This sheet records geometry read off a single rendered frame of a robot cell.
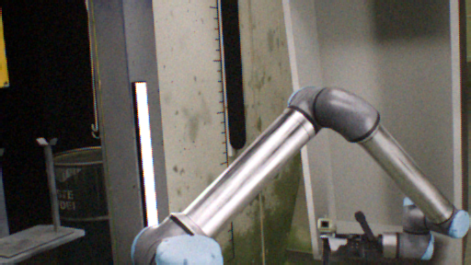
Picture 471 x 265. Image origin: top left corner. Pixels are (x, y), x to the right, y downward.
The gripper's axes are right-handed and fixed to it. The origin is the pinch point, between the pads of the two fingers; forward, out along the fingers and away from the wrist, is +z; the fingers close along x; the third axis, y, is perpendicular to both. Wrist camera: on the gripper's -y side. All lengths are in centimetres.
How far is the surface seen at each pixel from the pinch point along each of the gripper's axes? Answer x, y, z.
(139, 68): -16, -58, 72
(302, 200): 139, -25, 24
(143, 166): -8, -21, 70
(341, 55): 23, -77, -3
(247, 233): 84, -1, 46
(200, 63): 21, -74, 60
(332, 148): 49, -41, 1
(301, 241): 133, 1, 22
